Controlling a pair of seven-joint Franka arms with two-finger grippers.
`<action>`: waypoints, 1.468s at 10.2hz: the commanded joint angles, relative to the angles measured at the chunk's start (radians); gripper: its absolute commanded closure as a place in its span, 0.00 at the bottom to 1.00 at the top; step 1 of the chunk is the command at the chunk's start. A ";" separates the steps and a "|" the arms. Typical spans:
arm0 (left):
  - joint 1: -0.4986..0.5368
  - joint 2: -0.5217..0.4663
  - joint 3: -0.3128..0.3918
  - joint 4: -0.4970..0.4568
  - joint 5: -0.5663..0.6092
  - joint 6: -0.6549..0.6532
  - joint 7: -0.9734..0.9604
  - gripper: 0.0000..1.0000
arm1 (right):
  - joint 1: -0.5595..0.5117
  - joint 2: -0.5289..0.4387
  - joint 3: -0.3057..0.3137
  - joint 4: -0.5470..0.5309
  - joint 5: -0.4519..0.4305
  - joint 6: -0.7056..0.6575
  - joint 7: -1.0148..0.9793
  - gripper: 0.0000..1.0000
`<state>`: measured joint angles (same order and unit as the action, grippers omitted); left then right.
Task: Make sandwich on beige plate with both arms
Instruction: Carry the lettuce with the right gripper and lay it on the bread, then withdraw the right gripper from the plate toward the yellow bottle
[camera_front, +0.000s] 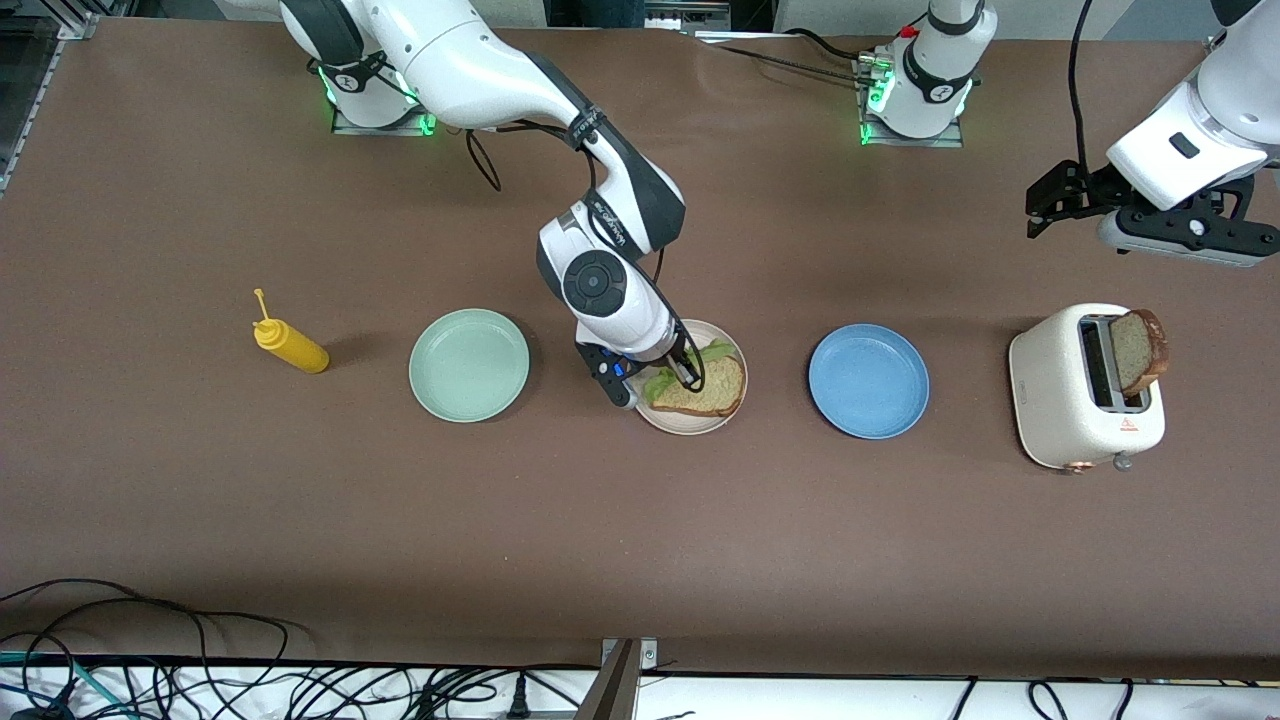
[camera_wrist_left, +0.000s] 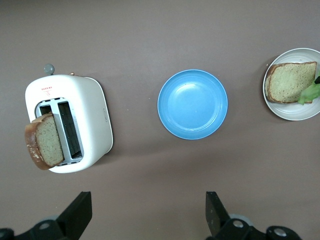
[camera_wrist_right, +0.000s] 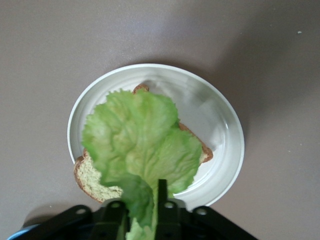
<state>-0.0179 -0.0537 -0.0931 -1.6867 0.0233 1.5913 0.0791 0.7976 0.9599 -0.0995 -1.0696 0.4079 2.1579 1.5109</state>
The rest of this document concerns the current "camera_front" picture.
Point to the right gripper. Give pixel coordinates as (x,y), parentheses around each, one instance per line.
(679,366)

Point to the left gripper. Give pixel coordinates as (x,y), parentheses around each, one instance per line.
(1093,187)

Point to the green lettuce leaf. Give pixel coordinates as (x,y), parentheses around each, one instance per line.
(715,352)

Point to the brown bread slice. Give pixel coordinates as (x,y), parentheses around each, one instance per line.
(1138,350)
(715,390)

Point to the yellow squeeze bottle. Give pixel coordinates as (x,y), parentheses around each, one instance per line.
(295,350)

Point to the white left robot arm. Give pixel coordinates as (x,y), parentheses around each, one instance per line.
(930,90)

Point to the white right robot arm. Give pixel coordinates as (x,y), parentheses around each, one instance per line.
(470,60)

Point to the beige plate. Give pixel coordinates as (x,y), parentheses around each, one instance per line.
(690,425)

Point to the blue plate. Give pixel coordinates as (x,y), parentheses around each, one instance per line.
(868,381)

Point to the mint green plate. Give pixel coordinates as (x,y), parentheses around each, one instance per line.
(468,365)

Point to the white toaster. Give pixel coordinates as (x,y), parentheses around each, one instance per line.
(1050,400)

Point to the white power strip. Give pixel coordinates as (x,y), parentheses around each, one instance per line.
(690,18)

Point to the black power plug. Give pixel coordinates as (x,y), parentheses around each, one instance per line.
(519,700)

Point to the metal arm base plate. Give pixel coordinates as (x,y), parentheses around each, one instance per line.
(385,131)
(940,143)

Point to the aluminium profile post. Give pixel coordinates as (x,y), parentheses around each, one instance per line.
(615,690)

